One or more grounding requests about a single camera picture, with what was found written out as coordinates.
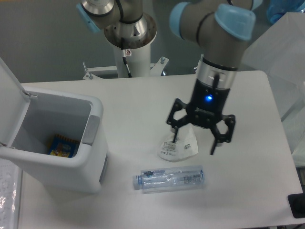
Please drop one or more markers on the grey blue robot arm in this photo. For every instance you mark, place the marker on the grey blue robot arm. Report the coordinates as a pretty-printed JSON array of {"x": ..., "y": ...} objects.
[{"x": 221, "y": 28}]

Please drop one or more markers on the white plastic trash can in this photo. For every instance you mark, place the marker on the white plastic trash can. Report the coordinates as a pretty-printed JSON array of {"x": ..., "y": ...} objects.
[{"x": 30, "y": 117}]

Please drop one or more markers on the clear plastic water bottle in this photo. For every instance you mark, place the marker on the clear plastic water bottle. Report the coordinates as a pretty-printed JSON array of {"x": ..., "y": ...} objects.
[{"x": 169, "y": 179}]

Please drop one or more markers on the blue water jug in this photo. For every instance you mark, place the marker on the blue water jug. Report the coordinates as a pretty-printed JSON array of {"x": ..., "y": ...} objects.
[{"x": 278, "y": 8}]

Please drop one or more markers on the white pedestal base frame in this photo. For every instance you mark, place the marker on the white pedestal base frame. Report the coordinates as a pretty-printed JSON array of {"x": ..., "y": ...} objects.
[{"x": 161, "y": 67}]

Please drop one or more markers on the white crumpled plastic wrapper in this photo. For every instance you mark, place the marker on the white crumpled plastic wrapper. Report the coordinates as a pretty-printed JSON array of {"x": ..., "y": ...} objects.
[{"x": 185, "y": 145}]

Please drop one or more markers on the yellow blue snack packet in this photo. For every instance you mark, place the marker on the yellow blue snack packet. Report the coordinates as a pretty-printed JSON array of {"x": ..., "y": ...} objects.
[{"x": 63, "y": 147}]

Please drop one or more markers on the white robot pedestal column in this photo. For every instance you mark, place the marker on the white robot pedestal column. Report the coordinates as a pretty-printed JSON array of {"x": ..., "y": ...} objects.
[{"x": 138, "y": 61}]

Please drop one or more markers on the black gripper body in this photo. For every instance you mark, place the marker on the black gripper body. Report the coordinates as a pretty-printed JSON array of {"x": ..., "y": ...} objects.
[{"x": 206, "y": 105}]

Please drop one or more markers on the clear plastic paper sleeve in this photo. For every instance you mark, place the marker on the clear plastic paper sleeve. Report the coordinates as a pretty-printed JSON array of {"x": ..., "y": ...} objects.
[{"x": 10, "y": 191}]

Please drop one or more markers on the black device at edge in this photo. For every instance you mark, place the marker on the black device at edge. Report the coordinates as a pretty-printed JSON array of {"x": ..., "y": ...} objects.
[{"x": 297, "y": 205}]

